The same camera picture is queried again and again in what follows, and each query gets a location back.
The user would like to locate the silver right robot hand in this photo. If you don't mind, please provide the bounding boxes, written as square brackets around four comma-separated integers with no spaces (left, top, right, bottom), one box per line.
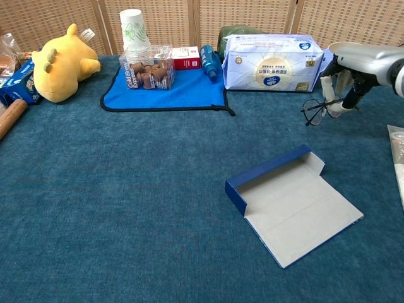
[320,42,403,118]

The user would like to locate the black-framed eyeglasses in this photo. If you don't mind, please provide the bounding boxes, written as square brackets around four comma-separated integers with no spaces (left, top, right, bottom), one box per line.
[300,97,360,127]

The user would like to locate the blue cardboard glasses box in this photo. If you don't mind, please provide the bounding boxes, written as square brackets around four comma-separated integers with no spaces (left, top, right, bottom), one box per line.
[224,144,364,269]

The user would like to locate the white blue tissue pack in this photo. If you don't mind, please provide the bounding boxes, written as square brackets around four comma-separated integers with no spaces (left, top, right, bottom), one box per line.
[221,33,335,93]

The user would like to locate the clear bag with white cloth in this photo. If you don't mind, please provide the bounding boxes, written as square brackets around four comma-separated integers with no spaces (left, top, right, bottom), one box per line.
[387,124,404,211]

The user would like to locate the woven rattan folding screen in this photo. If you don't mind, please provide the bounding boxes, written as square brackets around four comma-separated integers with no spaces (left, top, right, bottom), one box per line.
[0,0,404,56]

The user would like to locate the blue plastic bottle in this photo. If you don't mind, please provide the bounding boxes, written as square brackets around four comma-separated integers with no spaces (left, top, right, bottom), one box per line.
[199,44,222,83]

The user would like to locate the blue cloth black trim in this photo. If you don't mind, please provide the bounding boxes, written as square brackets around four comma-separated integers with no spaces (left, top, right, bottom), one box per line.
[100,66,236,117]

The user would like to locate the red and white carton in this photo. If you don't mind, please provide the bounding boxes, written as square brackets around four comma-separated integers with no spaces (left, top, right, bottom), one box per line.
[169,46,202,71]

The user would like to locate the clear coffee capsule box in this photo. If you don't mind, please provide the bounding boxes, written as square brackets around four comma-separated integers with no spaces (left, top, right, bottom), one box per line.
[119,45,175,92]

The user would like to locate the stack of paper cups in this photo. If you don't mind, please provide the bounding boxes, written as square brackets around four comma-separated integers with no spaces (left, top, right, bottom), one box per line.
[119,8,152,64]

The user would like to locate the yellow plush toy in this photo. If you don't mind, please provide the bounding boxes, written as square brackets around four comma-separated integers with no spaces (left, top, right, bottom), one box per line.
[30,23,102,104]

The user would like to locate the dark blue snack box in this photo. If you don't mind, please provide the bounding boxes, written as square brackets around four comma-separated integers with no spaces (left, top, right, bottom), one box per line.
[0,59,44,107]

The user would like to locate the wooden rolling pin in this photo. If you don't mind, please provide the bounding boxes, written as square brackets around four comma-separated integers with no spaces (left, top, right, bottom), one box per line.
[0,98,29,141]

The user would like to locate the clear bag of pastries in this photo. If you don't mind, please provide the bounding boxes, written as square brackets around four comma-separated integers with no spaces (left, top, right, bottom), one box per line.
[0,33,23,80]

